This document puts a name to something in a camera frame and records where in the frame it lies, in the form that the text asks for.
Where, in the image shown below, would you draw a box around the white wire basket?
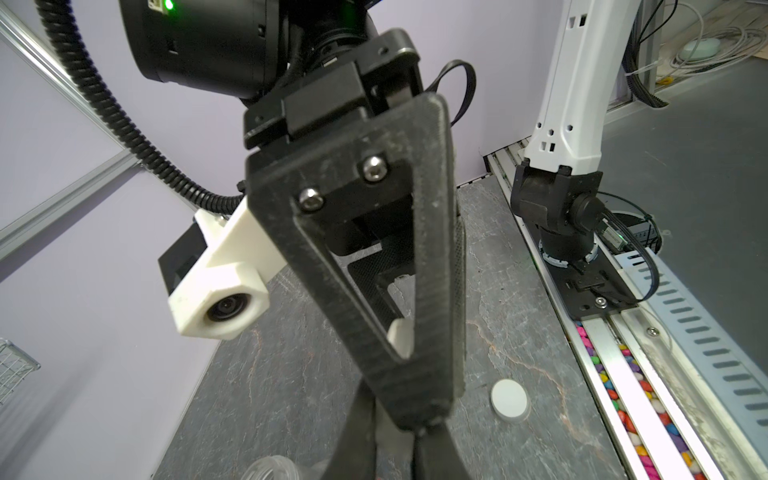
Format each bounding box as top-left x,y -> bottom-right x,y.
0,338 -> 41,405

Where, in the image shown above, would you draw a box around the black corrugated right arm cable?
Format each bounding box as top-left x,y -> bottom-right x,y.
34,0 -> 247,216

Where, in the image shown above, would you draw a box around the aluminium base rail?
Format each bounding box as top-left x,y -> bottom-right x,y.
484,136 -> 768,480

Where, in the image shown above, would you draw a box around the clear bottle red cream label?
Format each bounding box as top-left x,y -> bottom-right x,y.
241,455 -> 329,480

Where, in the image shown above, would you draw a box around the white bottle cap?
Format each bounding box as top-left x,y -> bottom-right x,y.
490,379 -> 530,422

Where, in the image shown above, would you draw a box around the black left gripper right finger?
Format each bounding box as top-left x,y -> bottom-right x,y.
411,423 -> 471,480

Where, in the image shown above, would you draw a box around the grey slotted cable duct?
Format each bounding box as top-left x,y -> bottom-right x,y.
634,254 -> 767,431

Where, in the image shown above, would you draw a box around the aluminium frame profiles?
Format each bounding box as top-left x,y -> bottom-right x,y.
1,5 -> 138,258

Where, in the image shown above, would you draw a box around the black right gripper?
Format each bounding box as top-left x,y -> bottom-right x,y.
243,28 -> 465,431

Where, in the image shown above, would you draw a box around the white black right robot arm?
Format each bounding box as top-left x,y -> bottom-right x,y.
121,1 -> 465,431

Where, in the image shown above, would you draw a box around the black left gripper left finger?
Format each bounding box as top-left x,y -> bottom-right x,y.
321,381 -> 377,480

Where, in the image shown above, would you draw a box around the cream bottle cap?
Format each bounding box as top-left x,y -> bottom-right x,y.
387,318 -> 415,359

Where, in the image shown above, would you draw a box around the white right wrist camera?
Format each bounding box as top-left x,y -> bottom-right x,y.
158,200 -> 287,340

